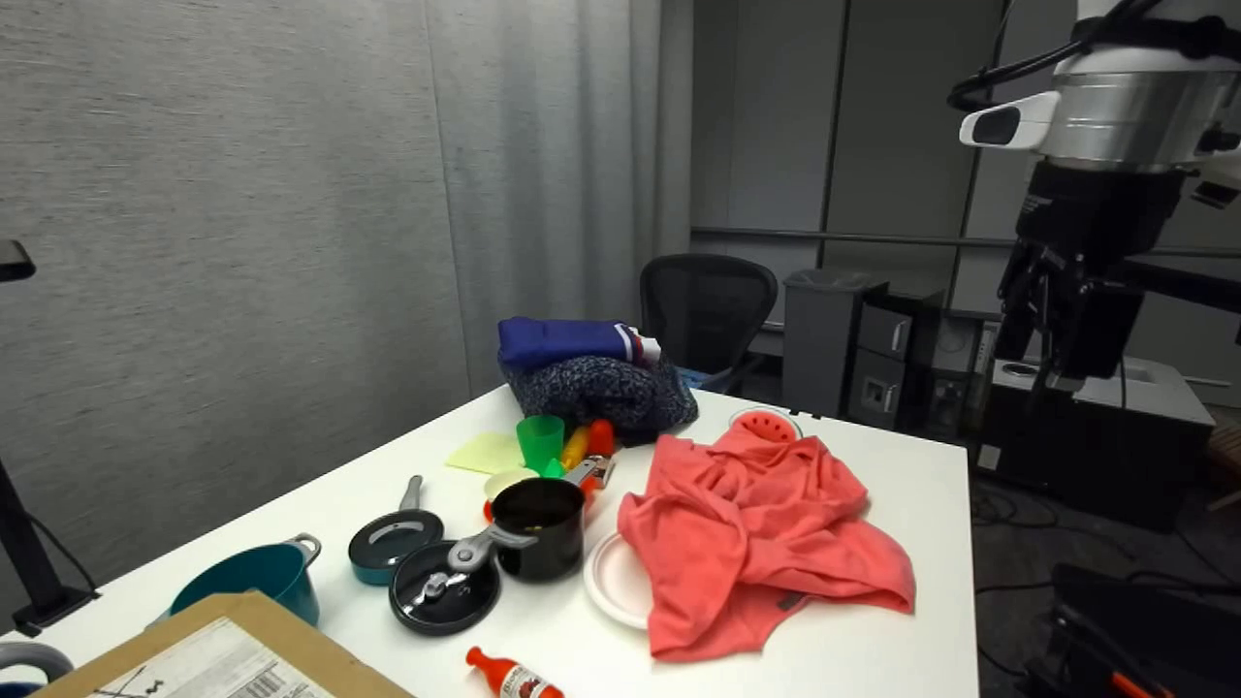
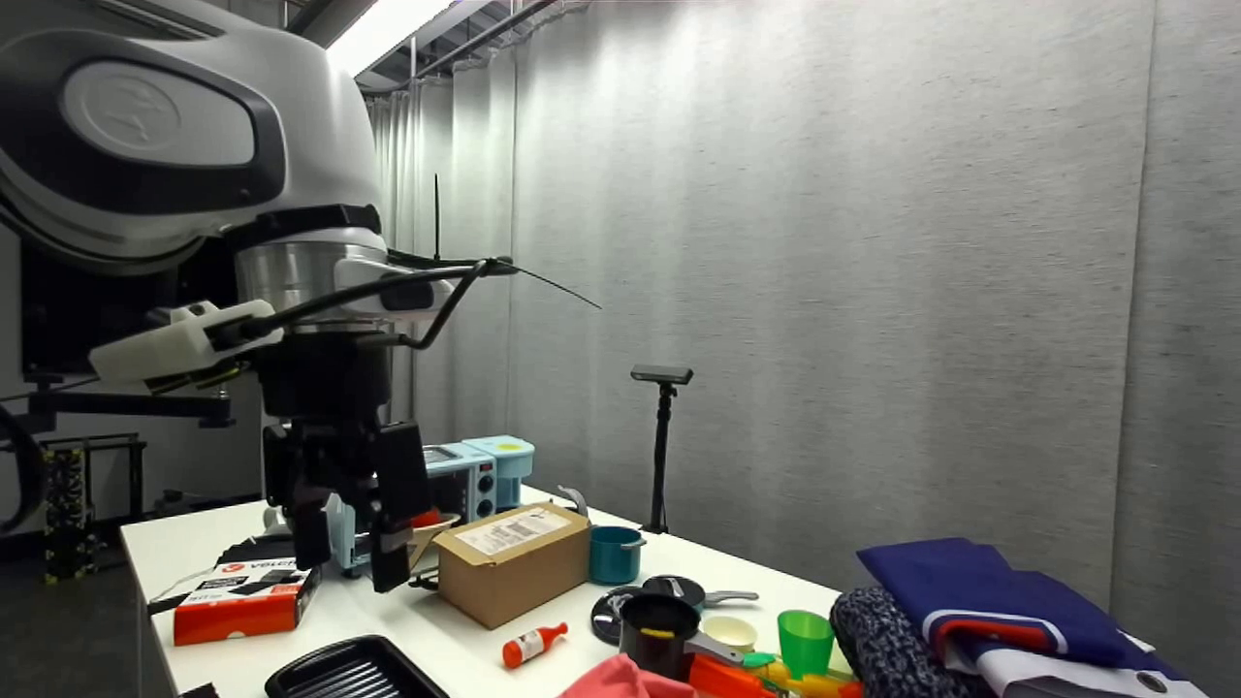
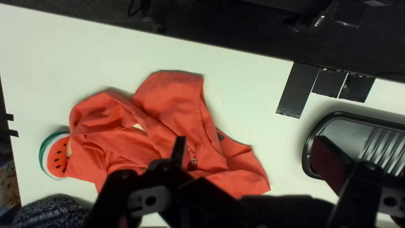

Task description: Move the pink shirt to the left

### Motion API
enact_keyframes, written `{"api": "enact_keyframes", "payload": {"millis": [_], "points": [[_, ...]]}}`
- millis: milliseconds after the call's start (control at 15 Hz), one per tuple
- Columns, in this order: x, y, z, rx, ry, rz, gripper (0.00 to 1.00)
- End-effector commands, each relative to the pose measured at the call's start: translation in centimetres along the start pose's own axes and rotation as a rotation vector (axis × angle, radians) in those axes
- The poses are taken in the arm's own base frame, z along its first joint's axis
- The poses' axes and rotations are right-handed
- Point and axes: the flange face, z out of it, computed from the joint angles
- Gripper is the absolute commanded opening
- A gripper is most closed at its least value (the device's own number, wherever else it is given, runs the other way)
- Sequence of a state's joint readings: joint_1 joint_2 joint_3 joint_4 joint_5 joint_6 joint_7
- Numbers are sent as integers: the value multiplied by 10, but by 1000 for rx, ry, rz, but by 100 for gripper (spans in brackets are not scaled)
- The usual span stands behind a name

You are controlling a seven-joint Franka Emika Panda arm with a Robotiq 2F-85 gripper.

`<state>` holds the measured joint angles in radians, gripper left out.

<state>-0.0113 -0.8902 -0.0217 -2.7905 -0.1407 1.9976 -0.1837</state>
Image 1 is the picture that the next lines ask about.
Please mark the pink shirt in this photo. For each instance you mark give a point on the pink shirt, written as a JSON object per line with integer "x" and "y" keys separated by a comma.
{"x": 751, "y": 528}

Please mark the white red-trimmed cloth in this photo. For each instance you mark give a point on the white red-trimmed cloth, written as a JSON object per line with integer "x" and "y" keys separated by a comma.
{"x": 640, "y": 347}

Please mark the black computer tower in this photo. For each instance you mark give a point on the black computer tower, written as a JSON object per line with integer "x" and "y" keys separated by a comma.
{"x": 896, "y": 364}

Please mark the black mug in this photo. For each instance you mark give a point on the black mug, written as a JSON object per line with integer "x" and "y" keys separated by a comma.
{"x": 543, "y": 533}

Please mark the dark patterned cloth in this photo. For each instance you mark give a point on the dark patterned cloth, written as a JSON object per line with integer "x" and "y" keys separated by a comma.
{"x": 607, "y": 395}

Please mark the black office chair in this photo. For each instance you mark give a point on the black office chair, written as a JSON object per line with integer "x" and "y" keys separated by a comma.
{"x": 708, "y": 311}

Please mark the small teal pan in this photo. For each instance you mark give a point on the small teal pan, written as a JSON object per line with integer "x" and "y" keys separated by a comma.
{"x": 392, "y": 546}

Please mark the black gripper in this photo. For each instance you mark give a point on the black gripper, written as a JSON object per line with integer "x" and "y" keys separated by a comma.
{"x": 1099, "y": 206}

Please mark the yellow toy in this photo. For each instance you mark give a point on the yellow toy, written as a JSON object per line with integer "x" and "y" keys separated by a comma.
{"x": 574, "y": 449}

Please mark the black camera stand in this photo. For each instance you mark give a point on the black camera stand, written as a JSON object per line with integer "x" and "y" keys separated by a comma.
{"x": 26, "y": 557}

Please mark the cardboard box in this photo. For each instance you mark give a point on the cardboard box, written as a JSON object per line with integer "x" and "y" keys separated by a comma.
{"x": 264, "y": 621}

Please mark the yellow-green flat plate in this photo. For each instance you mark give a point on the yellow-green flat plate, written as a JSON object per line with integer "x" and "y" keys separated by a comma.
{"x": 486, "y": 450}

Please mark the grey computer tower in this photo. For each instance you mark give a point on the grey computer tower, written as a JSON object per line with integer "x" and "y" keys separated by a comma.
{"x": 821, "y": 334}

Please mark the green plastic cup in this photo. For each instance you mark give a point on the green plastic cup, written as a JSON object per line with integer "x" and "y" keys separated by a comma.
{"x": 543, "y": 444}

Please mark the orange toy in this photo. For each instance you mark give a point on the orange toy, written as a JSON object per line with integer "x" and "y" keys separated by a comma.
{"x": 604, "y": 449}

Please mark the teal pot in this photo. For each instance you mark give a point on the teal pot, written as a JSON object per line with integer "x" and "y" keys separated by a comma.
{"x": 252, "y": 581}

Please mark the blue folded cloth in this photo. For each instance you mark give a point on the blue folded cloth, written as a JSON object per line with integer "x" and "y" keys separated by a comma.
{"x": 554, "y": 344}

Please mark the silver metal utensil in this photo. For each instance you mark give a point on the silver metal utensil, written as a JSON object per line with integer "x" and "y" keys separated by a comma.
{"x": 472, "y": 552}

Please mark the black round pan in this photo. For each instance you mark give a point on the black round pan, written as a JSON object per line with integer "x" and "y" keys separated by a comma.
{"x": 446, "y": 607}

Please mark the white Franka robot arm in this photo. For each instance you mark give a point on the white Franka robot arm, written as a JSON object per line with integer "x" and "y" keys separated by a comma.
{"x": 1139, "y": 112}

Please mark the black cabinet with white top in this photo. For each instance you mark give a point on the black cabinet with white top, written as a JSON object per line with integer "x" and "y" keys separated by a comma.
{"x": 1099, "y": 449}

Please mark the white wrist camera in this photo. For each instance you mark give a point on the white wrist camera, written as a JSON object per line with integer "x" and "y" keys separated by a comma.
{"x": 1011, "y": 122}

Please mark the white round plate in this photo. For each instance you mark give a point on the white round plate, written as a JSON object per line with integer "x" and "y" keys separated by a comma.
{"x": 607, "y": 582}

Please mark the grey mug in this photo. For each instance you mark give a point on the grey mug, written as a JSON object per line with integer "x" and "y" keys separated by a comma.
{"x": 26, "y": 661}

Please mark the orange bottle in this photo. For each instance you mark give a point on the orange bottle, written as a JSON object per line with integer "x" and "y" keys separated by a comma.
{"x": 509, "y": 678}

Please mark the black case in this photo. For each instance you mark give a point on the black case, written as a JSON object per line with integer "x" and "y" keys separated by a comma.
{"x": 1139, "y": 634}

